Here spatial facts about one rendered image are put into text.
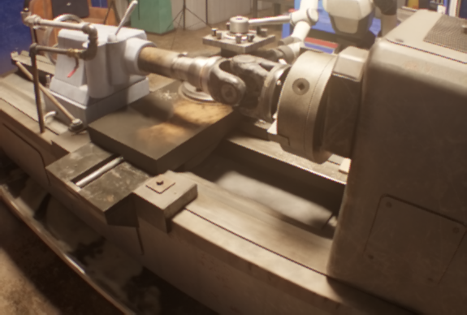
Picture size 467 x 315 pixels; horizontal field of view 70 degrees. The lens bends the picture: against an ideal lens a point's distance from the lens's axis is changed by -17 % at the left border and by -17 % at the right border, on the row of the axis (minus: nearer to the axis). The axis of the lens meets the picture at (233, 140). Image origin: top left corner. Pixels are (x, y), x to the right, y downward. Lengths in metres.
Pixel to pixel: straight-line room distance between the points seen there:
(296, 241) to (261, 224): 0.10
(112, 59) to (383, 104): 0.87
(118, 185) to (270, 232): 0.40
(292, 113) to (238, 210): 0.30
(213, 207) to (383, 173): 0.50
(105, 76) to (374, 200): 0.89
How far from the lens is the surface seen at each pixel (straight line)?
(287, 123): 0.81
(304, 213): 1.15
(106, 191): 1.02
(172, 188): 0.99
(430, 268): 0.72
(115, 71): 1.23
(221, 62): 1.02
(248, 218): 0.96
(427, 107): 0.56
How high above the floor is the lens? 1.48
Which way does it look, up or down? 31 degrees down
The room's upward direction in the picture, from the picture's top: straight up
